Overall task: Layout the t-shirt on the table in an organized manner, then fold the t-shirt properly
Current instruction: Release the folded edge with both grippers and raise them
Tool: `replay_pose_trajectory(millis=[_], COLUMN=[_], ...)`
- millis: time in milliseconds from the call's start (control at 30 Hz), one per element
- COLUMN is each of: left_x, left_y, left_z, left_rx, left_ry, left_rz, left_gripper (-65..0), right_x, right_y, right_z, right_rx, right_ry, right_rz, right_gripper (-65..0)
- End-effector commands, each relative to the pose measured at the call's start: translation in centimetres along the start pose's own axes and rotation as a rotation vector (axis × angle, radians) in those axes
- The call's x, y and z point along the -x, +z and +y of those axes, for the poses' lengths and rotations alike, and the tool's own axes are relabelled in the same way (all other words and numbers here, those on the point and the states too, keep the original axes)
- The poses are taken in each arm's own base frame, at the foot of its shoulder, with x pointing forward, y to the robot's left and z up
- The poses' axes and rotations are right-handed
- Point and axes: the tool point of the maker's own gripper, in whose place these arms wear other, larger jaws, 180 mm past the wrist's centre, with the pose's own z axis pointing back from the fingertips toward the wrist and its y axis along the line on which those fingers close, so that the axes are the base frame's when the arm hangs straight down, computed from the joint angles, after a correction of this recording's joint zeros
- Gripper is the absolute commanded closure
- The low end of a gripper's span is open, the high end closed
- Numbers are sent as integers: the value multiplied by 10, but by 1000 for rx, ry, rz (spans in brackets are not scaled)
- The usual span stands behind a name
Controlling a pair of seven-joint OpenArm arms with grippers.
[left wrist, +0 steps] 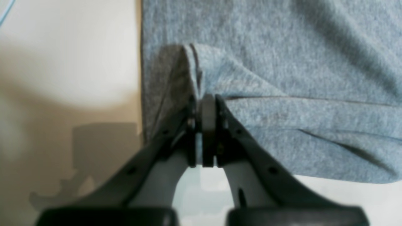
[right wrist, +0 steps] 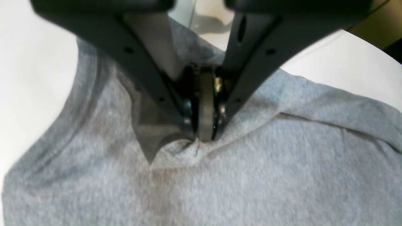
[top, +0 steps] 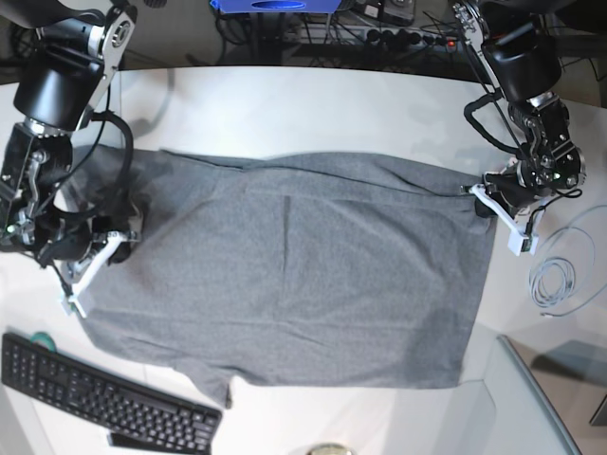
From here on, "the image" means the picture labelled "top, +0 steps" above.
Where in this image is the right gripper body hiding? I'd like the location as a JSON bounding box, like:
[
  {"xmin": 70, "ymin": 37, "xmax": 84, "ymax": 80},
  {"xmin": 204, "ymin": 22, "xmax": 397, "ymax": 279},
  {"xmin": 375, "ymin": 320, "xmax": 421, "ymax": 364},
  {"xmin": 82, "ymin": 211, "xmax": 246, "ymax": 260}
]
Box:
[{"xmin": 46, "ymin": 217, "xmax": 142, "ymax": 318}]

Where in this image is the black power strip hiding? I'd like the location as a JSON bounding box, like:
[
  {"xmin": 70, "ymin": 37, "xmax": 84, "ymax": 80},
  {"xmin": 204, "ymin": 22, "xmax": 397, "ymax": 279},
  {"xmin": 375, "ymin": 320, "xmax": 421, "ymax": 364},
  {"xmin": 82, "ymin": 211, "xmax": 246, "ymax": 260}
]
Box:
[{"xmin": 364, "ymin": 28, "xmax": 460, "ymax": 53}]

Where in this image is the grey t-shirt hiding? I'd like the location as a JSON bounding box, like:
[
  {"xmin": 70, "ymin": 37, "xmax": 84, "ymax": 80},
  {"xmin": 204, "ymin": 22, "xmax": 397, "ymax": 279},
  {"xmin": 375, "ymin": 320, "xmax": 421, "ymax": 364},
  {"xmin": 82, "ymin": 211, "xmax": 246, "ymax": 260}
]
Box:
[{"xmin": 82, "ymin": 150, "xmax": 495, "ymax": 405}]

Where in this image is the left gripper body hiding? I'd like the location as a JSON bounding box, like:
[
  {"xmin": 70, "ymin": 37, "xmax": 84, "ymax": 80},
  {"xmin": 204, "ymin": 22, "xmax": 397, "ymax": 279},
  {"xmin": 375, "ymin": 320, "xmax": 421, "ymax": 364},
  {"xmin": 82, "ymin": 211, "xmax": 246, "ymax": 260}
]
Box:
[{"xmin": 459, "ymin": 170, "xmax": 584, "ymax": 257}]

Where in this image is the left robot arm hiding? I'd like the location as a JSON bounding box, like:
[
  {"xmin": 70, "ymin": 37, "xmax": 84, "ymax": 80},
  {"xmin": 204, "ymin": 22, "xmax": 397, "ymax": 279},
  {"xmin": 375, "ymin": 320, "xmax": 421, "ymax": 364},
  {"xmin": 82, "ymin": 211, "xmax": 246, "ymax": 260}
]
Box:
[{"xmin": 451, "ymin": 1, "xmax": 586, "ymax": 255}]

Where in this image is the blue box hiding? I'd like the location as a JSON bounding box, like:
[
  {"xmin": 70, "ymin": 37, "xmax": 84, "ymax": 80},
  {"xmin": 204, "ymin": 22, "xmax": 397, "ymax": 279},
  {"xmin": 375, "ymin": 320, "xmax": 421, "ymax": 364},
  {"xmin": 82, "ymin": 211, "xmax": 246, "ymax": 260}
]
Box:
[{"xmin": 210, "ymin": 0, "xmax": 341, "ymax": 14}]

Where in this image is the black computer keyboard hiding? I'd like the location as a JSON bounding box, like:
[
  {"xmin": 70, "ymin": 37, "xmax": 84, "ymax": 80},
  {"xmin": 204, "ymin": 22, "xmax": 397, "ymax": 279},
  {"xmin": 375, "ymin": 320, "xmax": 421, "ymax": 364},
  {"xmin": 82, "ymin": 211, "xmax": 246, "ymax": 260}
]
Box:
[{"xmin": 1, "ymin": 333, "xmax": 222, "ymax": 454}]

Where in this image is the coiled light blue cable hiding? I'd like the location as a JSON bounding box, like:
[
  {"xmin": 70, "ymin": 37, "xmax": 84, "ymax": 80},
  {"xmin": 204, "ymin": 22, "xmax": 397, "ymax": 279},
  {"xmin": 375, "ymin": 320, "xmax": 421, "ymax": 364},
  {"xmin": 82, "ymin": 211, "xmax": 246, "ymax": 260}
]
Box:
[{"xmin": 528, "ymin": 204, "xmax": 607, "ymax": 318}]

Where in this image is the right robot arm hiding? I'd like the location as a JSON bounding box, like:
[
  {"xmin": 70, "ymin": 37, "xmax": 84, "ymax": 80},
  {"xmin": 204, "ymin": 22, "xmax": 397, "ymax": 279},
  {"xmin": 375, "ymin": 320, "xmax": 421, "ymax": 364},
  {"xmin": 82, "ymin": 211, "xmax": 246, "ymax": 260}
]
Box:
[{"xmin": 1, "ymin": 1, "xmax": 143, "ymax": 317}]

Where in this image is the round brass object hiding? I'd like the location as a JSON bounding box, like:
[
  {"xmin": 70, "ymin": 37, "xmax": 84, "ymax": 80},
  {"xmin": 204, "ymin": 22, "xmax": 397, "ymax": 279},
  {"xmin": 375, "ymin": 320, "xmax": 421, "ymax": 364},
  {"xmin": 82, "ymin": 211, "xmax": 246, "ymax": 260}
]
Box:
[{"xmin": 306, "ymin": 443, "xmax": 355, "ymax": 455}]

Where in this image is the green tape roll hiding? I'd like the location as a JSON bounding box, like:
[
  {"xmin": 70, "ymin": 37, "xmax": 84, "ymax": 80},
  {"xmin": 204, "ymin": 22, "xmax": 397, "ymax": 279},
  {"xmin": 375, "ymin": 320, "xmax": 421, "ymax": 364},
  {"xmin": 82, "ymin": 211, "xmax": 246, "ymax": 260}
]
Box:
[{"xmin": 29, "ymin": 332, "xmax": 57, "ymax": 353}]

